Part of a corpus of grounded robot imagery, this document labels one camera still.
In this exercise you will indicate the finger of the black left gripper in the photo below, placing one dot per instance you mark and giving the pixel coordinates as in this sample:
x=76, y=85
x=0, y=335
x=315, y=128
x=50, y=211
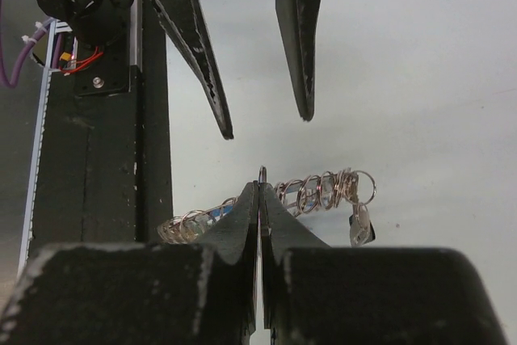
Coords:
x=183, y=21
x=297, y=21

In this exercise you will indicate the white slotted cable duct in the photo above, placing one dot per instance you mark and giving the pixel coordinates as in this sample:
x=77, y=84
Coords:
x=54, y=28

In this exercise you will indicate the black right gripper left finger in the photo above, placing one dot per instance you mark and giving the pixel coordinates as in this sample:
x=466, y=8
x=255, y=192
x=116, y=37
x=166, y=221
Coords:
x=135, y=293

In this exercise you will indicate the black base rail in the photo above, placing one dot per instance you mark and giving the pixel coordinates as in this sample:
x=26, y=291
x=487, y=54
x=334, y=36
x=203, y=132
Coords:
x=104, y=171

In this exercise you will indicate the metal disc keyring organizer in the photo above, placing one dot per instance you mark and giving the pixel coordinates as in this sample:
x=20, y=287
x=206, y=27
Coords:
x=314, y=193

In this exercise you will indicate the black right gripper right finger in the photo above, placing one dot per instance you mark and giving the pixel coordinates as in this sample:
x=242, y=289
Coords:
x=318, y=294

